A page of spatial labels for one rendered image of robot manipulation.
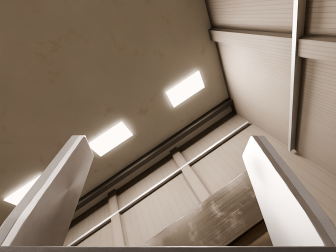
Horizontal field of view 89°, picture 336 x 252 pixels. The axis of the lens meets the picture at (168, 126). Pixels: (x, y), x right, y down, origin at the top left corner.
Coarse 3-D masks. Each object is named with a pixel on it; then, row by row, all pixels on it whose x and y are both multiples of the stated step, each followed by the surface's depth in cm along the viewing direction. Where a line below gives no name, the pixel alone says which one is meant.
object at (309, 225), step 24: (264, 144) 9; (264, 168) 9; (288, 168) 8; (264, 192) 9; (288, 192) 7; (264, 216) 9; (288, 216) 7; (312, 216) 6; (288, 240) 7; (312, 240) 6
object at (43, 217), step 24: (72, 144) 9; (48, 168) 8; (72, 168) 9; (48, 192) 7; (72, 192) 9; (24, 216) 6; (48, 216) 7; (72, 216) 9; (0, 240) 6; (24, 240) 6; (48, 240) 7
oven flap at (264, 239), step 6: (264, 222) 75; (258, 228) 74; (264, 228) 73; (246, 234) 75; (252, 234) 73; (258, 234) 72; (264, 234) 71; (240, 240) 74; (246, 240) 73; (252, 240) 71; (258, 240) 70; (264, 240) 69; (270, 240) 68
